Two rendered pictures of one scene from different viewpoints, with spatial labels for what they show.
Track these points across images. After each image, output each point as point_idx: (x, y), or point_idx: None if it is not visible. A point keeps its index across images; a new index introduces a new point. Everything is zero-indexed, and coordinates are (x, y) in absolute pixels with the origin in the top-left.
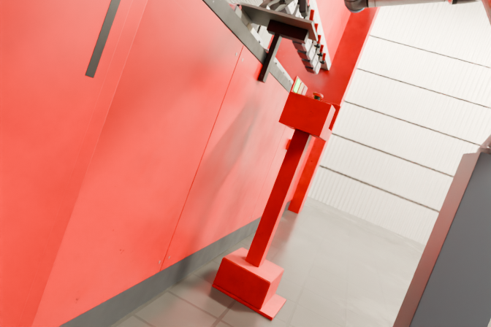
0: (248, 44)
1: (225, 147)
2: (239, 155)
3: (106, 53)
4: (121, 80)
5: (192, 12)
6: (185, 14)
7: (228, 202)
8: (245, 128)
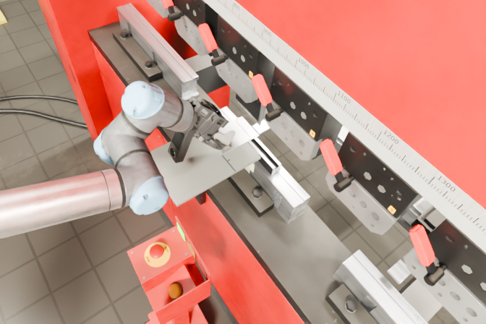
0: (166, 139)
1: (190, 214)
2: (217, 255)
3: (74, 78)
4: (114, 97)
5: (121, 85)
6: (119, 85)
7: (228, 293)
8: (210, 233)
